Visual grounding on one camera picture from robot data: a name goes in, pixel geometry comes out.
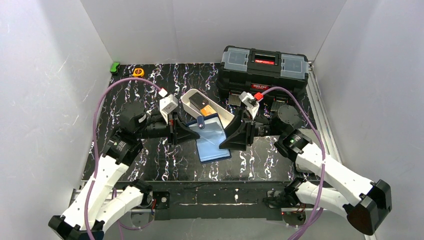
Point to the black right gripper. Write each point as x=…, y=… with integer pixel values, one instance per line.
x=248, y=131

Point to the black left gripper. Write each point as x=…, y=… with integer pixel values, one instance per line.
x=175, y=129

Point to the blue leather card holder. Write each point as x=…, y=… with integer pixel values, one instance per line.
x=211, y=135

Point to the white oblong plastic tray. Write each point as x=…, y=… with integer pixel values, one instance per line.
x=224, y=115

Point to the orange card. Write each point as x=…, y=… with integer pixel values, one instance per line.
x=207, y=111

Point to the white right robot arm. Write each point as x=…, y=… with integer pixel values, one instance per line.
x=363, y=202

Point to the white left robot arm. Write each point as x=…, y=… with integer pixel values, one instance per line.
x=89, y=217

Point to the black card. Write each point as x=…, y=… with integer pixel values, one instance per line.
x=198, y=100

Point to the black marbled table mat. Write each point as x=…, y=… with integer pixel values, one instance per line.
x=158, y=161

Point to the black plastic toolbox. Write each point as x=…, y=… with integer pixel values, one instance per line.
x=254, y=70

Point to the yellow tape measure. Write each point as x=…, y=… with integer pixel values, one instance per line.
x=138, y=72

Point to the green small object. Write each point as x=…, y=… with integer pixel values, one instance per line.
x=114, y=67

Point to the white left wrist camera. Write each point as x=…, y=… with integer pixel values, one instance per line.
x=167, y=105

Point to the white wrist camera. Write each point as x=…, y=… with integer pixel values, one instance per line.
x=167, y=105
x=251, y=104

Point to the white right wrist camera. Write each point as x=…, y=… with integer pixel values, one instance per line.
x=251, y=104

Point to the aluminium frame rail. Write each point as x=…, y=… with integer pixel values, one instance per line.
x=214, y=199

